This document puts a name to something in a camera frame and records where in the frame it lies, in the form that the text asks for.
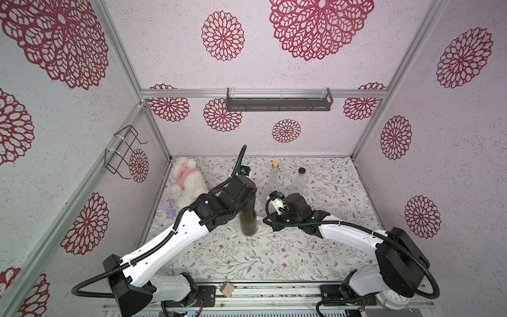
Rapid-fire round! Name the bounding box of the clear bottle with red label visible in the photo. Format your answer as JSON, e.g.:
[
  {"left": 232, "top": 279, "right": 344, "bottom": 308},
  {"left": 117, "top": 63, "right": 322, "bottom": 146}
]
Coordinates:
[{"left": 289, "top": 167, "right": 307, "bottom": 195}]

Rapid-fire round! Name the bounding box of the dark green wine bottle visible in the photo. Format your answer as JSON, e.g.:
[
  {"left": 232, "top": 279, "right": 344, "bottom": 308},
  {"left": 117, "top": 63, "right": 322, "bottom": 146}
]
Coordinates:
[{"left": 239, "top": 210, "right": 257, "bottom": 236}]

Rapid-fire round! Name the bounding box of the tall clear corked bottle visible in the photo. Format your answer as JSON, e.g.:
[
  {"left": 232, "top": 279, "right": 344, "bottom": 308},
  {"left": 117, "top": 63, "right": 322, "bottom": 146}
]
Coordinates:
[{"left": 265, "top": 159, "right": 280, "bottom": 198}]

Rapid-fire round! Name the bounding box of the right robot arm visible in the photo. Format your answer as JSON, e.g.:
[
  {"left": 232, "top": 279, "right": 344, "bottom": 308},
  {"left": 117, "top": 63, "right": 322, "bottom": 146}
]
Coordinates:
[{"left": 264, "top": 191, "right": 440, "bottom": 299}]

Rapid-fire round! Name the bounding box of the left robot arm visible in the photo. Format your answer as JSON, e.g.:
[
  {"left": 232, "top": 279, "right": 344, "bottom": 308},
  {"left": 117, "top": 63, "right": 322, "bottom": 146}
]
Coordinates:
[{"left": 103, "top": 175, "right": 257, "bottom": 316}]

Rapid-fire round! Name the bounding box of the white plush toy pink shirt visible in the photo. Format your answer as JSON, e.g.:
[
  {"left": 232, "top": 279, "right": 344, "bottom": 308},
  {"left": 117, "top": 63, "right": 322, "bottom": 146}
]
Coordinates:
[{"left": 170, "top": 157, "right": 209, "bottom": 209}]

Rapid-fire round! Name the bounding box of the small purple capped jar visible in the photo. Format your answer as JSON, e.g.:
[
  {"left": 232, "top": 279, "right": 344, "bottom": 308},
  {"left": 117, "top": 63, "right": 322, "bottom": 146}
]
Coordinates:
[{"left": 159, "top": 201, "right": 177, "bottom": 220}]

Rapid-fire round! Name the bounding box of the small wooden block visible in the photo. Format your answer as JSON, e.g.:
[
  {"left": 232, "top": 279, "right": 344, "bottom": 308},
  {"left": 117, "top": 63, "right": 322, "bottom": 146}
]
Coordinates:
[{"left": 220, "top": 281, "right": 236, "bottom": 298}]

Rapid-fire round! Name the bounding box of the white analog clock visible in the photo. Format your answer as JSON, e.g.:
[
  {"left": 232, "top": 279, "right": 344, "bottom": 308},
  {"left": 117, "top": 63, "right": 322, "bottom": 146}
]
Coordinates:
[{"left": 375, "top": 291, "right": 410, "bottom": 311}]

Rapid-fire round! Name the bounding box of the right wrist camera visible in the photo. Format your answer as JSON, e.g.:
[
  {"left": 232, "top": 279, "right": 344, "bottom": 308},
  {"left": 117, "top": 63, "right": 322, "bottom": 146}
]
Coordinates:
[{"left": 268, "top": 191, "right": 285, "bottom": 216}]

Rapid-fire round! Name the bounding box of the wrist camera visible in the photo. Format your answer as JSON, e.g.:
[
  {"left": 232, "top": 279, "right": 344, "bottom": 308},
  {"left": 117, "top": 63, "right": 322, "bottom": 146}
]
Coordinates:
[
  {"left": 268, "top": 191, "right": 285, "bottom": 216},
  {"left": 238, "top": 165, "right": 251, "bottom": 177}
]

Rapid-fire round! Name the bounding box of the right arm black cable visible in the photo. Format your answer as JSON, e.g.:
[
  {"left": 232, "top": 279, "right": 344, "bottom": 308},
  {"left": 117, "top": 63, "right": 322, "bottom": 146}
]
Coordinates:
[{"left": 264, "top": 195, "right": 441, "bottom": 317}]

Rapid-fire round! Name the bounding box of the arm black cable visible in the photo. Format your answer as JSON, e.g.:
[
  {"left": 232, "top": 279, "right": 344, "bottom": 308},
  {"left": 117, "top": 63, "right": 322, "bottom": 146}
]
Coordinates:
[
  {"left": 71, "top": 144, "right": 248, "bottom": 317},
  {"left": 264, "top": 195, "right": 441, "bottom": 317}
]

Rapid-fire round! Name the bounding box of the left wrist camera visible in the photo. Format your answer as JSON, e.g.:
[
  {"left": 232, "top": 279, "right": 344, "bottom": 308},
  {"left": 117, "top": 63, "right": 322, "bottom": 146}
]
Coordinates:
[{"left": 238, "top": 165, "right": 251, "bottom": 177}]

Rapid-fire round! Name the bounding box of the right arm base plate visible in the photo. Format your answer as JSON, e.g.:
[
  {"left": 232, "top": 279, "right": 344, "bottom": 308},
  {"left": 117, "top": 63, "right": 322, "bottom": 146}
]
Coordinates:
[{"left": 320, "top": 284, "right": 377, "bottom": 306}]

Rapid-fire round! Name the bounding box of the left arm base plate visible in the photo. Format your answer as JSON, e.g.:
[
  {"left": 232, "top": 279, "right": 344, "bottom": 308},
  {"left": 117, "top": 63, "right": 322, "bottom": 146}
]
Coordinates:
[{"left": 172, "top": 285, "right": 217, "bottom": 308}]

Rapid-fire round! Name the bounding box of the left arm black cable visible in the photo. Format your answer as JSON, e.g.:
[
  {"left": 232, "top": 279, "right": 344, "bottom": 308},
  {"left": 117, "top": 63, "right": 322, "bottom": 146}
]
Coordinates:
[{"left": 71, "top": 144, "right": 248, "bottom": 317}]

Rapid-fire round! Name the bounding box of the black wire wall basket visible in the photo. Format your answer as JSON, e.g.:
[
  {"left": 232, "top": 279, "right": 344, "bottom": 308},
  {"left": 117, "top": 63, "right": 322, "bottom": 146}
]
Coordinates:
[{"left": 104, "top": 125, "right": 147, "bottom": 180}]

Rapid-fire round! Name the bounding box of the black wall shelf rack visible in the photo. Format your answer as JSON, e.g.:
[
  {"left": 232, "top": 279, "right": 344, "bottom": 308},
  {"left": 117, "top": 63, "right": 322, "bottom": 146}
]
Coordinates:
[{"left": 225, "top": 88, "right": 334, "bottom": 112}]

